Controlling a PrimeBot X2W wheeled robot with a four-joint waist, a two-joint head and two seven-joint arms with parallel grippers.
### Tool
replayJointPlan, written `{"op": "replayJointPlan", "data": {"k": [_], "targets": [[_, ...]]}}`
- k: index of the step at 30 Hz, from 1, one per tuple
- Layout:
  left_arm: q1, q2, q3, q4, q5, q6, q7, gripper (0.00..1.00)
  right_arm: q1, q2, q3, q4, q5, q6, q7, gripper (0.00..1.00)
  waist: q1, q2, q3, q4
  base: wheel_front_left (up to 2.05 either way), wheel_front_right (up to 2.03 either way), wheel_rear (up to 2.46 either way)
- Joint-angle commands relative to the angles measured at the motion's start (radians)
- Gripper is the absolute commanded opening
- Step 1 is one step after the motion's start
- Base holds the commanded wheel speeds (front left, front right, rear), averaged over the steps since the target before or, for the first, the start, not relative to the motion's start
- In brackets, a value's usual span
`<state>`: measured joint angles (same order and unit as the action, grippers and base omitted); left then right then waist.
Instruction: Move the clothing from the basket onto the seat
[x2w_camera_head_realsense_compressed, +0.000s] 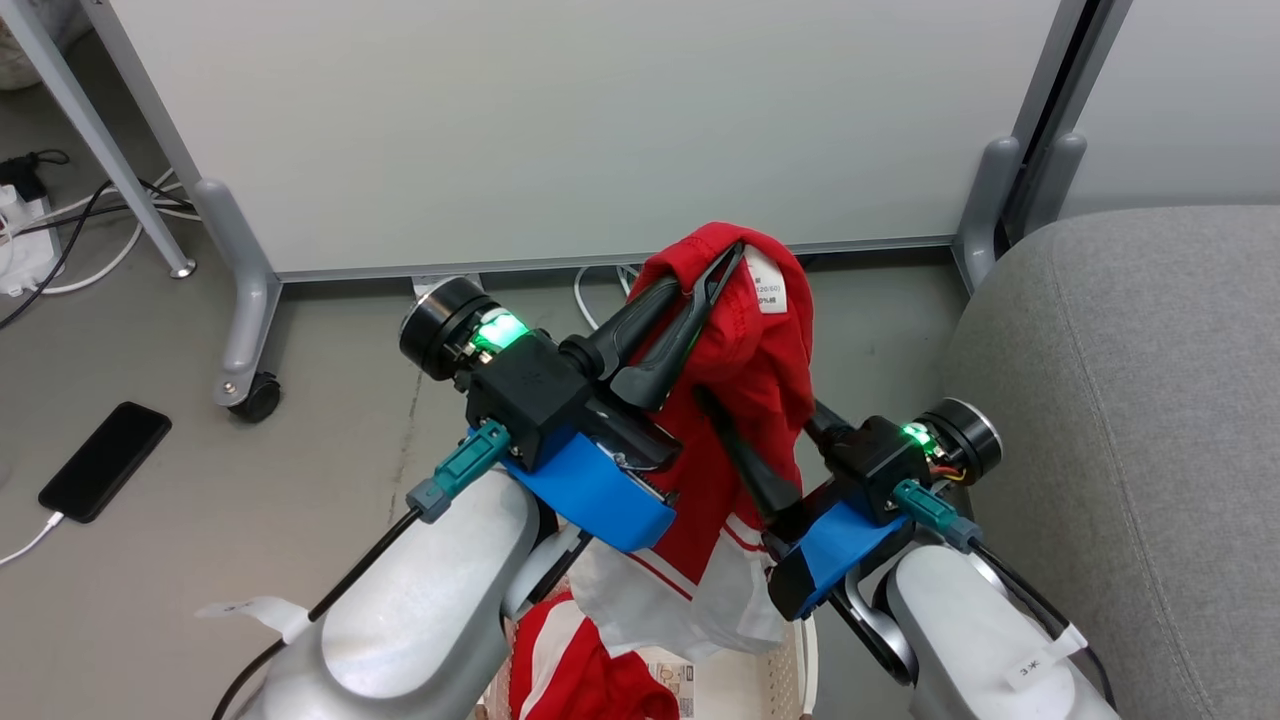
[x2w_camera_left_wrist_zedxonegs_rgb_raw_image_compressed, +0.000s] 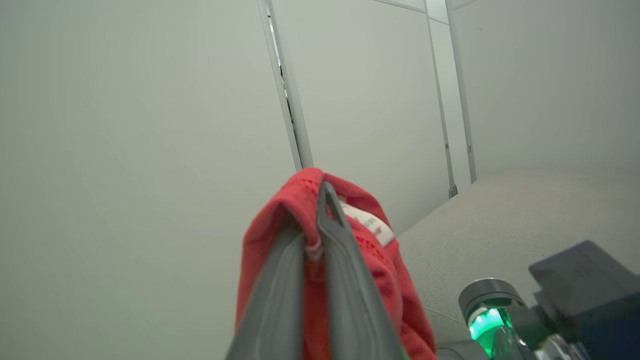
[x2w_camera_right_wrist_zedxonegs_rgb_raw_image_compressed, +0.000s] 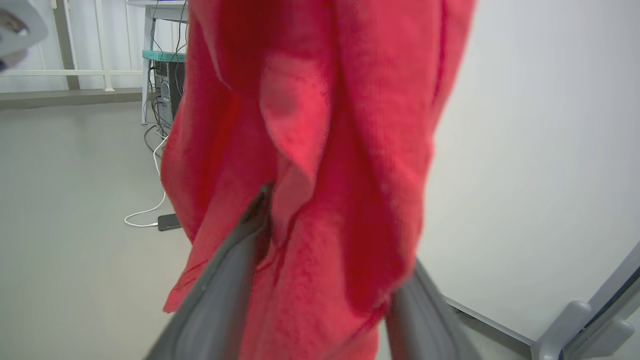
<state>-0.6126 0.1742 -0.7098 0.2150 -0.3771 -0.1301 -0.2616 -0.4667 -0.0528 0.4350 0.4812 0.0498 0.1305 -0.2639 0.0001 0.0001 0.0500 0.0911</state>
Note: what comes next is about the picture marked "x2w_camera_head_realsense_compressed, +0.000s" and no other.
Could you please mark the white power strip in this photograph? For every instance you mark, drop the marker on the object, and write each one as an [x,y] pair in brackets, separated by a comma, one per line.
[22,245]

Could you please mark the blue right wrist camera box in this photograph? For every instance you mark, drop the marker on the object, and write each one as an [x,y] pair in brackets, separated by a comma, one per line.
[830,555]

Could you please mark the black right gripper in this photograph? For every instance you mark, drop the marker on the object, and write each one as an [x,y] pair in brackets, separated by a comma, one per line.
[885,460]

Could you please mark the blue wrist camera box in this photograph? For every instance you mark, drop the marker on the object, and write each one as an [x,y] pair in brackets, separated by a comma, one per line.
[595,490]
[830,555]

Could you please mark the white tape label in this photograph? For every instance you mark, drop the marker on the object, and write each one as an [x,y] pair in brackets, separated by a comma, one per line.
[1040,662]
[262,612]

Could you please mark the grey fabric sofa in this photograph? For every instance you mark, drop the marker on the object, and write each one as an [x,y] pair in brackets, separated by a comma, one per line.
[1140,430]

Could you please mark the white plastic laundry basket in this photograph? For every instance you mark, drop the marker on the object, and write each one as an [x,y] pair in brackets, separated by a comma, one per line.
[782,685]

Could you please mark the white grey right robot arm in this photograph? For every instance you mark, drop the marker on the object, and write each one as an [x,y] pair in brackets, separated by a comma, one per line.
[970,640]

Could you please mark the white partition panel grey feet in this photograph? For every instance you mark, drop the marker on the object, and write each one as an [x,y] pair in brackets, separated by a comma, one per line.
[560,130]

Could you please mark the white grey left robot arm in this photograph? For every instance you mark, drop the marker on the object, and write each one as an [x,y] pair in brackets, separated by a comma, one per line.
[420,620]

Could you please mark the black caster wheel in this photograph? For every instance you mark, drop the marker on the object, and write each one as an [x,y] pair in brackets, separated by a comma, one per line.
[256,398]

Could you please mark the red white striped garment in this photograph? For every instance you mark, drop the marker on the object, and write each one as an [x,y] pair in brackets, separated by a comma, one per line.
[555,665]

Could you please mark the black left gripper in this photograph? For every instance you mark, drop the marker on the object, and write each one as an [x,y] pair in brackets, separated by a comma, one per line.
[525,385]

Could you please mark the red garment with white hem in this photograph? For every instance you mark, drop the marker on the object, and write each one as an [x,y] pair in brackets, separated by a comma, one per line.
[750,345]

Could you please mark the grey framed partition panel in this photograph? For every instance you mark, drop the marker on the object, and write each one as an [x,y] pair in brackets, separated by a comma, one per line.
[1180,100]

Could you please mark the black smartphone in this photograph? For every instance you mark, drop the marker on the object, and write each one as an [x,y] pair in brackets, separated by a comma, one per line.
[105,462]

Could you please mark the grey metal table leg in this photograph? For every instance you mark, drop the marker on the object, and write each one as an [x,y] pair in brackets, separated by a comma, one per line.
[95,135]

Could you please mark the blue left wrist camera box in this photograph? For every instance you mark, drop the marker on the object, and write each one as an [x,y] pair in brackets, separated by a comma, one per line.
[595,490]

